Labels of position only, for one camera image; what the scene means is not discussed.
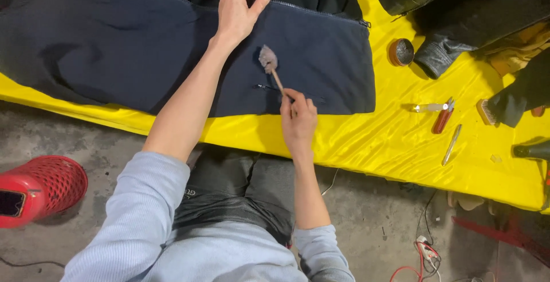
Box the person's right hand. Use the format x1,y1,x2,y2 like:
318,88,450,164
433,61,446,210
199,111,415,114
280,88,318,157

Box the person's left hand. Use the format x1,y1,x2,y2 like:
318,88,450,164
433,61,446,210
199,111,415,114
213,0,273,48

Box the wooden brush with grey bristles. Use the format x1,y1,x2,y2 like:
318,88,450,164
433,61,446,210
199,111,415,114
258,44,297,117

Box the dark navy zip jacket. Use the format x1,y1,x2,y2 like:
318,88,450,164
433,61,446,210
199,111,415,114
0,0,376,118

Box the yellow satin table cloth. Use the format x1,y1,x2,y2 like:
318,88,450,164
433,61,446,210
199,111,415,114
0,0,550,212

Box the round tin of polish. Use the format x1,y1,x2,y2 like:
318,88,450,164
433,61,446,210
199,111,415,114
388,38,415,67

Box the small clear glass bottle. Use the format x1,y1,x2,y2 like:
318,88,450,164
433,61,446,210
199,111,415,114
413,103,449,113

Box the silver metal pen tool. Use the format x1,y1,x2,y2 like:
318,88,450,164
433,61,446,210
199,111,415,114
442,124,463,167

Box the black leather jacket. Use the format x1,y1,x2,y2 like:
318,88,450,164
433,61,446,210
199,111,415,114
376,0,550,80

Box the wooden bristle brush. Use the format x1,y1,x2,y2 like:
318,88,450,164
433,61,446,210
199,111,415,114
476,98,498,126

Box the dark grey garment sleeve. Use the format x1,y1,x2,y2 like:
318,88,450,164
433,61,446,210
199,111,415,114
488,48,550,128

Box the dark bottle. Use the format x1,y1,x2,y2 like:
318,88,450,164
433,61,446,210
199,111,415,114
512,140,550,161

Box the red mesh stool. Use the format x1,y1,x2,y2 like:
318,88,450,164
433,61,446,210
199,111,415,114
0,155,89,229

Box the red and white cables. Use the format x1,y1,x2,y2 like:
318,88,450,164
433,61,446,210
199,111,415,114
389,235,443,282

